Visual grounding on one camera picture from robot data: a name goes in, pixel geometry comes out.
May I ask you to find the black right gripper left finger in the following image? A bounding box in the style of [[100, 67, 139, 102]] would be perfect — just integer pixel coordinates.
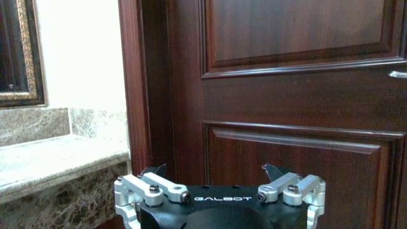
[[113, 163, 191, 229]]

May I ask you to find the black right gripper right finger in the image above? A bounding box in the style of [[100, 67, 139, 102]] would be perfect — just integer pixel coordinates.
[[257, 163, 327, 229]]

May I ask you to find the marble vanity counter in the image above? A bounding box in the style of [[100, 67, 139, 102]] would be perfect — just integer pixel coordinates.
[[0, 107, 132, 229]]

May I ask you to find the dark wooden panelled door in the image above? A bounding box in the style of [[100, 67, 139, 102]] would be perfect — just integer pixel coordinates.
[[167, 0, 407, 229]]

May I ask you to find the gold framed mirror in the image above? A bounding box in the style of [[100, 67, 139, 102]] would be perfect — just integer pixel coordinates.
[[0, 0, 48, 108]]

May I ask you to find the dark wooden door frame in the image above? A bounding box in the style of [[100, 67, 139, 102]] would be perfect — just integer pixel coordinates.
[[117, 0, 175, 178]]

